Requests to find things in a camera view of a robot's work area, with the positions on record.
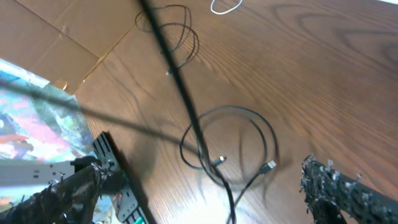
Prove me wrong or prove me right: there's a brown cardboard side panel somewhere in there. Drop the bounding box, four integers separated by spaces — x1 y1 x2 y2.
1 0 139 94

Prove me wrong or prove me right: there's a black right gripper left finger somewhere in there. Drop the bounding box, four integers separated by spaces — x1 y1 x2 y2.
1 163 109 224

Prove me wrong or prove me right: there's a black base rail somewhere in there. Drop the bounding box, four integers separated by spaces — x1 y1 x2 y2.
93 132 156 224

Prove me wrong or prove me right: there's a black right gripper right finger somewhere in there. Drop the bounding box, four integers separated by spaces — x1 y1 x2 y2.
300 154 397 223

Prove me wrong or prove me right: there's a white power strip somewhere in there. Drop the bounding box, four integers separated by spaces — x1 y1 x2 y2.
1 161 75 187

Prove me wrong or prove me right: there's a white usb cable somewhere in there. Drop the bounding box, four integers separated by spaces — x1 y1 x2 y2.
210 0 244 16

